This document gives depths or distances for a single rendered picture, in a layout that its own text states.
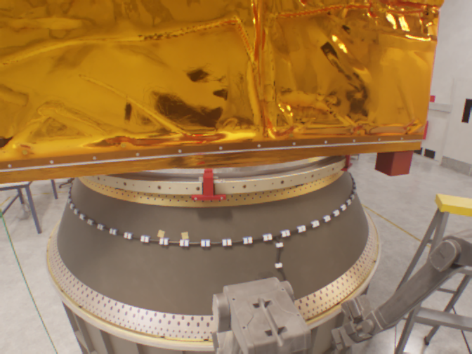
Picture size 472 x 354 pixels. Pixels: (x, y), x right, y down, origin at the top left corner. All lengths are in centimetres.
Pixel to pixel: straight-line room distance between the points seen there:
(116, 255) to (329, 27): 124
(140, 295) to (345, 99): 114
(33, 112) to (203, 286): 85
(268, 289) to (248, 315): 6
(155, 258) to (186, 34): 82
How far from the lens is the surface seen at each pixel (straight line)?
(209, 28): 101
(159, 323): 118
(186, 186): 102
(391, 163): 161
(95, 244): 133
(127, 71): 96
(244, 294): 39
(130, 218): 118
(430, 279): 73
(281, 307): 36
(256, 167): 107
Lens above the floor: 207
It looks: 20 degrees down
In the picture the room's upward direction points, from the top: straight up
